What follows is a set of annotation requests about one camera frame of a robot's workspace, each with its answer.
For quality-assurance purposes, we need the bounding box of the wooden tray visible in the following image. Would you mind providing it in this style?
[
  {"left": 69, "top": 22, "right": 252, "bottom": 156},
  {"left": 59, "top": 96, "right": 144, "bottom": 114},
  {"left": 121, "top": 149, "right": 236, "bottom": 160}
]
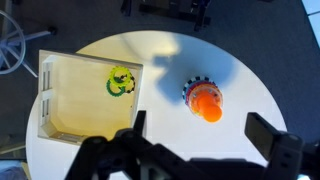
[{"left": 37, "top": 49, "right": 144, "bottom": 146}]

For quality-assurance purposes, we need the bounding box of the grey metal stool base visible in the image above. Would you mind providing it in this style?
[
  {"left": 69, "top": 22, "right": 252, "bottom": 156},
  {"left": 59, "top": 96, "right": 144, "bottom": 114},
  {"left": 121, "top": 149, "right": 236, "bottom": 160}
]
[{"left": 0, "top": 9, "right": 58, "bottom": 78}]

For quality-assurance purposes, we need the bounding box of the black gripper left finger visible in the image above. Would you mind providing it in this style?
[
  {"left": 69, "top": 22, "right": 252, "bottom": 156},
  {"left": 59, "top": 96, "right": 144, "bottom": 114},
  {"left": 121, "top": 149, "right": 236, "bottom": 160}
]
[{"left": 133, "top": 110, "right": 148, "bottom": 138}]

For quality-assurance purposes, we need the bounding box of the red toy ring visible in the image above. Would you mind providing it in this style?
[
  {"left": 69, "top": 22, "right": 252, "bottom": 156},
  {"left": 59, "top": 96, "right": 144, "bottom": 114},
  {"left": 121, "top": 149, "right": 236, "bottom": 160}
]
[{"left": 185, "top": 79, "right": 219, "bottom": 108}]

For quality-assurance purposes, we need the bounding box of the orange toy ring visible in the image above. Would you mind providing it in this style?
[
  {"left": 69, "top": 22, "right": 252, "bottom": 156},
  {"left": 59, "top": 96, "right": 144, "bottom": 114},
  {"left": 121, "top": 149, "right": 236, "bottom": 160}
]
[{"left": 188, "top": 96, "right": 205, "bottom": 118}]

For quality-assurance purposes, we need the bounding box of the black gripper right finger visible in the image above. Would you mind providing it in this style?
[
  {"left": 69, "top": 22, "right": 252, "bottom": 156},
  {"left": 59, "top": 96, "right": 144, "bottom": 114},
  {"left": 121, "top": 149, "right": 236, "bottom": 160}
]
[{"left": 244, "top": 112, "right": 284, "bottom": 161}]

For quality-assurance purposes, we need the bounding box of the green toy ring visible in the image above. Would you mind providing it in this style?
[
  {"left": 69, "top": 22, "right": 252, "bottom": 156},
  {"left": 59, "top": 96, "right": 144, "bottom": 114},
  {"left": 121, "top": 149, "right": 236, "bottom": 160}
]
[{"left": 105, "top": 79, "right": 127, "bottom": 98}]

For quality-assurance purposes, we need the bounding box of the black yellow toy ring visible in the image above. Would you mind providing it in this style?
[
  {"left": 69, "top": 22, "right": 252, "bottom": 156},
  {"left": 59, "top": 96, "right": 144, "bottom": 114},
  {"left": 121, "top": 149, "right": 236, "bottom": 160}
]
[{"left": 121, "top": 74, "right": 137, "bottom": 94}]

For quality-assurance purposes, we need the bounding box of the black metal stand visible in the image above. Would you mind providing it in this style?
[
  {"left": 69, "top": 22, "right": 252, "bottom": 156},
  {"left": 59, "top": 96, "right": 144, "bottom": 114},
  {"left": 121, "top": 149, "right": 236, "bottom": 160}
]
[{"left": 120, "top": 0, "right": 212, "bottom": 32}]

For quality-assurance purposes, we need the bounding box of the orange stacking stand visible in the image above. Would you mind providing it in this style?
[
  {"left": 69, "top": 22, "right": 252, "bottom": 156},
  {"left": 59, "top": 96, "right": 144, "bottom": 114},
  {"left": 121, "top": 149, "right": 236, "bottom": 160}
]
[{"left": 196, "top": 91, "right": 224, "bottom": 124}]

